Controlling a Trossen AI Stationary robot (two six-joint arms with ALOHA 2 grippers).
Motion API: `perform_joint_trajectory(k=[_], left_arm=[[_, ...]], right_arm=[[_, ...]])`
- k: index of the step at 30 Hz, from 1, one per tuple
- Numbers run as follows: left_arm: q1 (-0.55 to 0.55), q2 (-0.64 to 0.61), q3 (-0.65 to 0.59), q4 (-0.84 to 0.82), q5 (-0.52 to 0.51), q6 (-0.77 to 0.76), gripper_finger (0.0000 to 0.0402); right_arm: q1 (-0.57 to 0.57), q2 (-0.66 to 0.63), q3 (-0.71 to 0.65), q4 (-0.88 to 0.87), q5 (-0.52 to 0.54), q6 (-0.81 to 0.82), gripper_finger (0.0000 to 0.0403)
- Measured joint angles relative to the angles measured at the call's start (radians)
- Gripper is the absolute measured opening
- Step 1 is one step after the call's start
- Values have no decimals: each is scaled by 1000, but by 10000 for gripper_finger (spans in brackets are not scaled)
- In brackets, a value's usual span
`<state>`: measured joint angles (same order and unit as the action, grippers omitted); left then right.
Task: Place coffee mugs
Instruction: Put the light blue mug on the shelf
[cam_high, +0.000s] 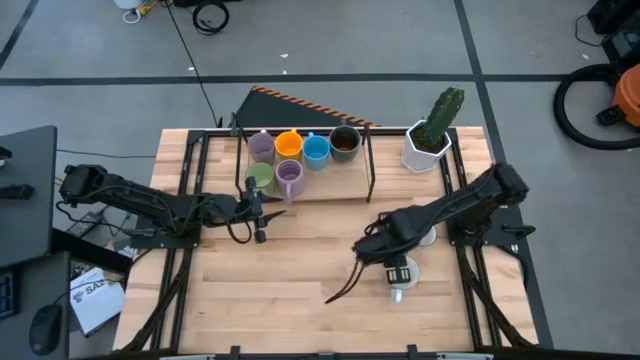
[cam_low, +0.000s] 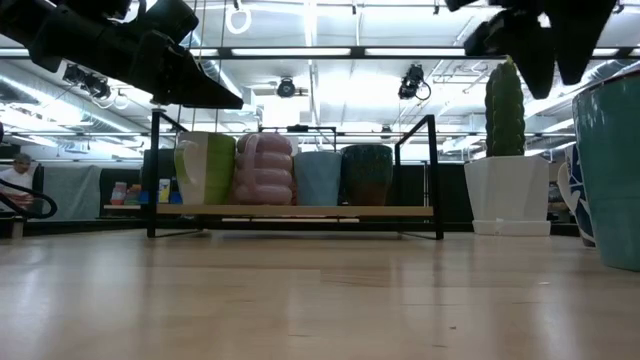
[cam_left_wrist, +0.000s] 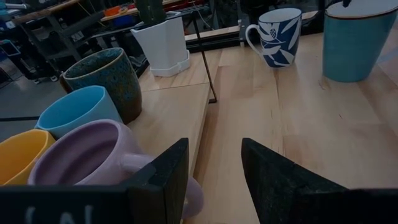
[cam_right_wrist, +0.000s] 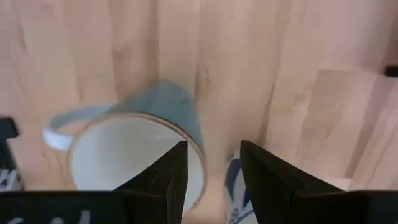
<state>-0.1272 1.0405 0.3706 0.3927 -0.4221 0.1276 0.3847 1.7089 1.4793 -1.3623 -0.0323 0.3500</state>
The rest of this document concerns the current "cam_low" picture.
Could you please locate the green and white mug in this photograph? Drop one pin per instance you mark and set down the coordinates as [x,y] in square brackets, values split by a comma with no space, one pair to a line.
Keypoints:
[217,170]

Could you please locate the yellow and white carton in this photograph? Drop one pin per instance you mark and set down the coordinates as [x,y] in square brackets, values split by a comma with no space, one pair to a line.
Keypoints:
[164,191]

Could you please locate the light blue mug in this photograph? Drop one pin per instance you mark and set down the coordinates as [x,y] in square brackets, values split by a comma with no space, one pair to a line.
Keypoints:
[317,180]

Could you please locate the black overhead frame bar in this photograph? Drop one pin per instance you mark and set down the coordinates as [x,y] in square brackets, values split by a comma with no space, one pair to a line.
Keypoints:
[350,52]

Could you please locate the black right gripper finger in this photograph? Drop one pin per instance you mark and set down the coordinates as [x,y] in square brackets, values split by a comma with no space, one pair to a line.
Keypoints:
[532,50]
[580,35]

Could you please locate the speckled teal brown mug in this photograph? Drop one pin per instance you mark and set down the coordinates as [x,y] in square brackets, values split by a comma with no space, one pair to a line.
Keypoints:
[367,175]

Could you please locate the silver ceiling duct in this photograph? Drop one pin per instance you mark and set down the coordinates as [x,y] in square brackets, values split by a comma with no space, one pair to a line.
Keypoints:
[220,75]

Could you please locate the red and white bottle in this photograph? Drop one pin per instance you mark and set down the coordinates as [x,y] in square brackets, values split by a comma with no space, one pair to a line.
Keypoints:
[118,194]

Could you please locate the pink ribbed mug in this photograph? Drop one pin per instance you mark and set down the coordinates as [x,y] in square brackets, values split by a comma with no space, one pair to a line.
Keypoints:
[270,175]

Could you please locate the grey partition panel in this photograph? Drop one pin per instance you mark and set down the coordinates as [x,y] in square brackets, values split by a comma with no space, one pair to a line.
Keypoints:
[72,192]

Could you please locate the green cactus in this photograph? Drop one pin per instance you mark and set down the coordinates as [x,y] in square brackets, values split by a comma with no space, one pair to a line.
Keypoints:
[505,110]

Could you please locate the person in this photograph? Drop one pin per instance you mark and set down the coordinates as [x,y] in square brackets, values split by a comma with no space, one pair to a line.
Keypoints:
[17,177]

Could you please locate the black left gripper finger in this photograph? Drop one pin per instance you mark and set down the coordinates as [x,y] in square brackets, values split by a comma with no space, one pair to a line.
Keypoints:
[195,85]
[172,20]

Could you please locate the blue and white patterned mug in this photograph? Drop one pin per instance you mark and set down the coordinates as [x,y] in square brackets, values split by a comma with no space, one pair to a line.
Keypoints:
[577,195]

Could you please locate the white plant pot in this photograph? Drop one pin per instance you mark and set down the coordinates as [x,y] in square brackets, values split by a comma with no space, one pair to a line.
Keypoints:
[505,190]

